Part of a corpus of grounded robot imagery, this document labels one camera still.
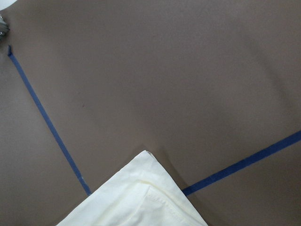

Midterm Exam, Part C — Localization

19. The cream long-sleeve shirt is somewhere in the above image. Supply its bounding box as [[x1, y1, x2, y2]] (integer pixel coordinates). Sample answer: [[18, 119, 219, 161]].
[[59, 150, 207, 226]]

